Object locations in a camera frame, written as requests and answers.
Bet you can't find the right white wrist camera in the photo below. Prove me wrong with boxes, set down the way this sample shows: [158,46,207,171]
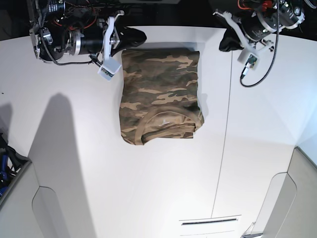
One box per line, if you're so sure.
[98,57,121,81]

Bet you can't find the blue items in bin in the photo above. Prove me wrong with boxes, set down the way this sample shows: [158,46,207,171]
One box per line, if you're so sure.
[0,148,14,197]

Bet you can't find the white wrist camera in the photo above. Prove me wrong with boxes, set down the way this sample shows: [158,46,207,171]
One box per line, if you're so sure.
[237,48,260,70]
[98,57,121,81]

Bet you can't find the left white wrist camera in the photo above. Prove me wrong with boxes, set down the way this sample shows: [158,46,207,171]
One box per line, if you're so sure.
[237,48,260,70]

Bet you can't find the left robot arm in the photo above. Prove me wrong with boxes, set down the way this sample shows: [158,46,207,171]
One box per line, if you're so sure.
[230,0,305,47]

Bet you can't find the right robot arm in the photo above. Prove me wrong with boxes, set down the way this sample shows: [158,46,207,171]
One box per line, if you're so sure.
[27,0,147,66]

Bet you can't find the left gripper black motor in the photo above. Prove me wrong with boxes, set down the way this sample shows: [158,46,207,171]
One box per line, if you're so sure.
[212,8,280,54]

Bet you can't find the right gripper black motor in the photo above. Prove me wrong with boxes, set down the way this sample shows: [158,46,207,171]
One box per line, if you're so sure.
[66,18,147,56]

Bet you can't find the camouflage T-shirt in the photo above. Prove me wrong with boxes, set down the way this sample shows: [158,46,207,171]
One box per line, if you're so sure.
[119,48,204,145]

